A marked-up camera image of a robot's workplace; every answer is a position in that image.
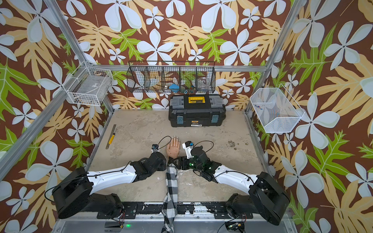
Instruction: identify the black wire basket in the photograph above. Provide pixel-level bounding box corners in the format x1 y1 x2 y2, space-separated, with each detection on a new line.
126 61 216 95

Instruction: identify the white mesh basket right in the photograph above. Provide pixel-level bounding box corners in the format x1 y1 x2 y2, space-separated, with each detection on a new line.
250 85 305 134

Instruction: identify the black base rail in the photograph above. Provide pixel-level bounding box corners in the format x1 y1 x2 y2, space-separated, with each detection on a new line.
96 200 254 219

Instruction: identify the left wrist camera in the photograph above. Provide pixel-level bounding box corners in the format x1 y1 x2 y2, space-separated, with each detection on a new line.
152 144 159 152

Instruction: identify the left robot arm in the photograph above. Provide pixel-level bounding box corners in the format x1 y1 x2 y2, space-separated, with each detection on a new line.
51 151 167 219

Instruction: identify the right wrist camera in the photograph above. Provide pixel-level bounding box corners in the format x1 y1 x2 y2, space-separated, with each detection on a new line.
182 141 194 159

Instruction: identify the black toolbox yellow handle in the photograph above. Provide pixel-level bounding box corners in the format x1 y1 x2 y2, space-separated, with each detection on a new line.
168 94 226 127

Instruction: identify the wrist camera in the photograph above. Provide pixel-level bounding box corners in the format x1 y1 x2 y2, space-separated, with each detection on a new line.
182 141 194 159
152 144 159 152

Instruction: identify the white wire basket left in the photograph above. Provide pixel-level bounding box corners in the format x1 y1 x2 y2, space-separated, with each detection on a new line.
63 62 113 106

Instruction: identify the blue object in basket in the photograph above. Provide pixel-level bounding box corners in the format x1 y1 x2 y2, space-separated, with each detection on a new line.
169 84 180 91

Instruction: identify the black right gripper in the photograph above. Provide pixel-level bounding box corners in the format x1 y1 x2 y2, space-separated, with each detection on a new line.
171 156 204 172

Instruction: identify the plaid sleeved mannequin forearm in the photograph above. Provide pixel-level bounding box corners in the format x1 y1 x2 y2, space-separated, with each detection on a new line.
161 164 178 233

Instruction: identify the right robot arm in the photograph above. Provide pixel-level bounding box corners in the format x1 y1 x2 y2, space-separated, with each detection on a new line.
171 145 290 226

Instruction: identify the mannequin hand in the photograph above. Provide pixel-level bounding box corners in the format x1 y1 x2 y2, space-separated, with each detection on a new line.
166 136 180 159

